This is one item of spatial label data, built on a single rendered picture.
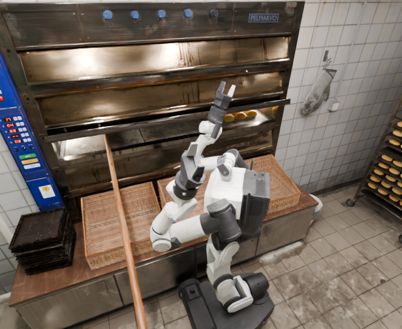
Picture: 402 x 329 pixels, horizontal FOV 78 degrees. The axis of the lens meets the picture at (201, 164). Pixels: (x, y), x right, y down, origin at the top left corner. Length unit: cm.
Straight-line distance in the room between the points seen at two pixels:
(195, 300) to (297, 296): 91
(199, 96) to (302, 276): 185
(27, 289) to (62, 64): 142
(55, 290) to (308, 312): 190
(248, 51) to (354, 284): 219
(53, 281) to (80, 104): 117
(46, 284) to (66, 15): 162
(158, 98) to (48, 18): 74
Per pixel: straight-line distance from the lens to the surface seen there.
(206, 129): 135
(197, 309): 214
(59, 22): 171
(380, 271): 303
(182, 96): 187
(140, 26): 174
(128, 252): 118
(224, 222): 102
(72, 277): 200
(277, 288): 253
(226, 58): 193
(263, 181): 122
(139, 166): 203
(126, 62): 173
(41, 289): 204
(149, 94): 182
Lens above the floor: 212
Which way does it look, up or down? 34 degrees down
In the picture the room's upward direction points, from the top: straight up
